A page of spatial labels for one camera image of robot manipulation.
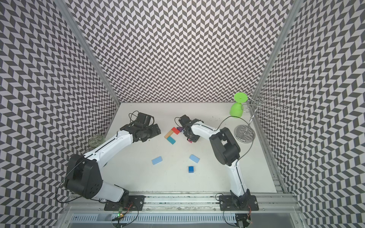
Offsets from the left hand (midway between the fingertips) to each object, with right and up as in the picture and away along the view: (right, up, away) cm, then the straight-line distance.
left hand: (155, 133), depth 88 cm
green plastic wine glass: (+49, +15, -7) cm, 51 cm away
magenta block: (+22, -7, +8) cm, 24 cm away
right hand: (+22, -5, +11) cm, 25 cm away
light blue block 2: (+24, -17, +3) cm, 30 cm away
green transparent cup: (-37, -5, -1) cm, 37 cm away
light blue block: (+1, -17, 0) cm, 17 cm away
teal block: (+8, -6, +11) cm, 15 cm away
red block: (+11, 0, +14) cm, 18 cm away
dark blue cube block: (+22, -21, -4) cm, 31 cm away
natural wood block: (+7, -2, +10) cm, 12 cm away
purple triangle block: (+15, +1, +13) cm, 20 cm away
